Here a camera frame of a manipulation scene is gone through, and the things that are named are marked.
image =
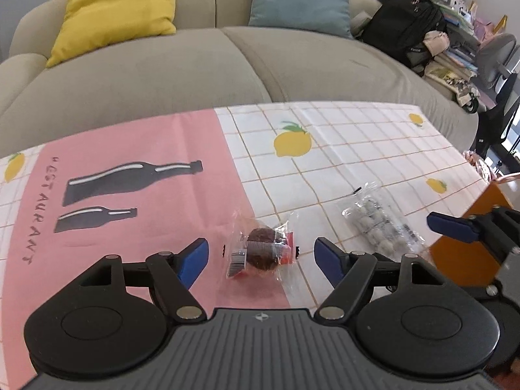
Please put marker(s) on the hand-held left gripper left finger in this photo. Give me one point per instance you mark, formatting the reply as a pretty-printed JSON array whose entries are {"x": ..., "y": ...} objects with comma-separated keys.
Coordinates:
[{"x": 195, "y": 258}]

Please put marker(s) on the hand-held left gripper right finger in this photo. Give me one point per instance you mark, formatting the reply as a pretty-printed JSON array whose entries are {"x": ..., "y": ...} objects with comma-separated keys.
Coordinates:
[{"x": 329, "y": 260}]

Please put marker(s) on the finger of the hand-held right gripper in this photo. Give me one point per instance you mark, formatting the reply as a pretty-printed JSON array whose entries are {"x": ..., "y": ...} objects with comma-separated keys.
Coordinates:
[{"x": 451, "y": 225}]

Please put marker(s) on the orange box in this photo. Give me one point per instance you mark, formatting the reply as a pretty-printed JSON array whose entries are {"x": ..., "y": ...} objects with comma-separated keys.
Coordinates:
[{"x": 459, "y": 260}]

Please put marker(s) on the clear white candy packet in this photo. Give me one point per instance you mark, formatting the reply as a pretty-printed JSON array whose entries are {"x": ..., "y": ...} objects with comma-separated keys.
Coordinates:
[{"x": 378, "y": 223}]

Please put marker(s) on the clear chocolate muffin packet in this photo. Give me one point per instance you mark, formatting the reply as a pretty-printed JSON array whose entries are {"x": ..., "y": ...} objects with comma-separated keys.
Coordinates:
[{"x": 262, "y": 248}]

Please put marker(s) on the pink patterned bag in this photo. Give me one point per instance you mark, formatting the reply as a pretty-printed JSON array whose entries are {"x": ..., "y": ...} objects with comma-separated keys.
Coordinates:
[{"x": 481, "y": 166}]

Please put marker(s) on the pink and white printed tablecloth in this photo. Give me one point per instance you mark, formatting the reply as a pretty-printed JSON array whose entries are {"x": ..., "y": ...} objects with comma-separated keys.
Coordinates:
[{"x": 345, "y": 150}]

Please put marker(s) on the black office chair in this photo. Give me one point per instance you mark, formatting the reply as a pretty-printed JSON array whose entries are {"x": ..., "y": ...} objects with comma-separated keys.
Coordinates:
[{"x": 497, "y": 118}]

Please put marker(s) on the stack of books and papers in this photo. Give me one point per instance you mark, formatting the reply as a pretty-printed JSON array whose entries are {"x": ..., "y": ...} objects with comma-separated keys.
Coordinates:
[{"x": 451, "y": 65}]

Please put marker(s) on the grey office chair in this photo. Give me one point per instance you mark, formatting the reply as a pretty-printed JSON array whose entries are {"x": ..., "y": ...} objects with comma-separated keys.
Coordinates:
[{"x": 493, "y": 57}]

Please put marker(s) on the beige sofa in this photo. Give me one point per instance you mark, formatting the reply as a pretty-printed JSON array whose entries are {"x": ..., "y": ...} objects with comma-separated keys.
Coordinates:
[{"x": 162, "y": 81}]

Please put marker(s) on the black backpack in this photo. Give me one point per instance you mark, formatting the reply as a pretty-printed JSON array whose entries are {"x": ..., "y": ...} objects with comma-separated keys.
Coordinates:
[{"x": 406, "y": 24}]

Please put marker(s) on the yellow cushion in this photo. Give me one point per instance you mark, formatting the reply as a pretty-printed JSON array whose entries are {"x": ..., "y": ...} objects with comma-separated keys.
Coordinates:
[{"x": 118, "y": 8}]

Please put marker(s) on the blue cushion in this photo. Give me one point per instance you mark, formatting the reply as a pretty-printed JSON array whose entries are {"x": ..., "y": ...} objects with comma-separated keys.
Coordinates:
[{"x": 300, "y": 0}]

